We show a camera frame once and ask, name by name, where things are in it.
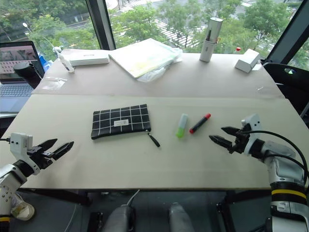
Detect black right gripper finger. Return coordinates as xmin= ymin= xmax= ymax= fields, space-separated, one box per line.
xmin=208 ymin=134 xmax=234 ymax=152
xmin=220 ymin=126 xmax=242 ymax=136

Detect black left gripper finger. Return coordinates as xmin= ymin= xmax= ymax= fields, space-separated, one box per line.
xmin=36 ymin=138 xmax=58 ymax=152
xmin=46 ymin=141 xmax=75 ymax=161

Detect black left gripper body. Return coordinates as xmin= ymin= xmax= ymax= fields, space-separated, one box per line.
xmin=27 ymin=145 xmax=54 ymax=170

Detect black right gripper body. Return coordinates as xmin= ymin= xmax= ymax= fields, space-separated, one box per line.
xmin=227 ymin=128 xmax=252 ymax=155

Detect black white grid pencil case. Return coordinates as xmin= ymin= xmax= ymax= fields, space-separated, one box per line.
xmin=90 ymin=103 xmax=161 ymax=148

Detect laptop computer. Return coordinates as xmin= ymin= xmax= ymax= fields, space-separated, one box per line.
xmin=0 ymin=40 xmax=45 ymax=114

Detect red black marker pen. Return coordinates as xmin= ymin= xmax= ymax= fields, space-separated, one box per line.
xmin=188 ymin=113 xmax=212 ymax=135

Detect green highlighter pen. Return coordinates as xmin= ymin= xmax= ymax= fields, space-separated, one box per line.
xmin=175 ymin=113 xmax=189 ymax=139

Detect clear plastic film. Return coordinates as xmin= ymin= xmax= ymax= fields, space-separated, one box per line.
xmin=42 ymin=75 xmax=68 ymax=90

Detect small white cardboard box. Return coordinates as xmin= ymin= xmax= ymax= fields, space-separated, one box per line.
xmin=234 ymin=48 xmax=262 ymax=74

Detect black cylindrical device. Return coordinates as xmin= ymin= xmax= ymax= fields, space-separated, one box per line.
xmin=13 ymin=62 xmax=43 ymax=90

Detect black chair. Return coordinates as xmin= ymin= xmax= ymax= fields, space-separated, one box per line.
xmin=261 ymin=61 xmax=309 ymax=118

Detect blue plastic bag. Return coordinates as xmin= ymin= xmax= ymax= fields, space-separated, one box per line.
xmin=38 ymin=54 xmax=53 ymax=73

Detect white pen-shaped device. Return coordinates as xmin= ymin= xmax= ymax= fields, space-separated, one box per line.
xmin=52 ymin=45 xmax=76 ymax=73

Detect dark grey rounded shape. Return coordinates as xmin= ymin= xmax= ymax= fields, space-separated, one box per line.
xmin=168 ymin=202 xmax=196 ymax=232
xmin=100 ymin=204 xmax=136 ymax=232

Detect silver white cylindrical pen holder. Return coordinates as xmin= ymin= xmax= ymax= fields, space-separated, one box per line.
xmin=199 ymin=16 xmax=224 ymax=63

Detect clear plastic sleeve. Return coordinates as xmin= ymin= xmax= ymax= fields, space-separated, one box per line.
xmin=137 ymin=47 xmax=183 ymax=83

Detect flat white box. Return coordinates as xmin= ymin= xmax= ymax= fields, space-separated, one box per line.
xmin=68 ymin=52 xmax=111 ymax=67

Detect white document folder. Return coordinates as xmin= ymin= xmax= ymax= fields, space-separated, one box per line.
xmin=108 ymin=37 xmax=179 ymax=79

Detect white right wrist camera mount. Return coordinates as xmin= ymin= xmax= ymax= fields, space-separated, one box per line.
xmin=240 ymin=113 xmax=263 ymax=156

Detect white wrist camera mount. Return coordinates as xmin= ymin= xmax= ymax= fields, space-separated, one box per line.
xmin=240 ymin=113 xmax=263 ymax=156
xmin=9 ymin=132 xmax=41 ymax=176

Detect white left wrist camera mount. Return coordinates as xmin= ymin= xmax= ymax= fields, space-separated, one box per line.
xmin=9 ymin=132 xmax=41 ymax=176

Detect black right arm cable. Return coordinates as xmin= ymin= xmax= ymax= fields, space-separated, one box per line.
xmin=242 ymin=130 xmax=309 ymax=188

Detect white cable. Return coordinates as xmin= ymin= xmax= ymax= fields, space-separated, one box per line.
xmin=126 ymin=189 xmax=141 ymax=207

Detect dark slanted window frame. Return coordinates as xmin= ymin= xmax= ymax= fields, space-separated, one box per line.
xmin=264 ymin=0 xmax=309 ymax=64

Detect dark window frame pillar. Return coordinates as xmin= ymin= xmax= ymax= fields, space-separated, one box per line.
xmin=85 ymin=0 xmax=117 ymax=50

